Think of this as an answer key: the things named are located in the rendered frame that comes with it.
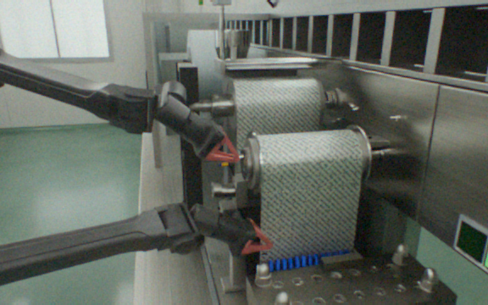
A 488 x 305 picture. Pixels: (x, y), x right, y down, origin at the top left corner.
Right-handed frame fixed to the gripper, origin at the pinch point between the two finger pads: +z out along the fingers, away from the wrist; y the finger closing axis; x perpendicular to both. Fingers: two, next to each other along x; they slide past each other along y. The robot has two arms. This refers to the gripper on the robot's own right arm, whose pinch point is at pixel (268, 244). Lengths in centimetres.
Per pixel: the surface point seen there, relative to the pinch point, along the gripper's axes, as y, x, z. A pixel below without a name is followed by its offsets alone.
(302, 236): 0.3, 4.8, 6.4
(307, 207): 0.3, 11.7, 3.7
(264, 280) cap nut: 8.4, -4.2, -1.6
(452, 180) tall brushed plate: 16.7, 32.1, 16.7
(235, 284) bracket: -7.7, -16.8, 2.2
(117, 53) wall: -556, -36, -62
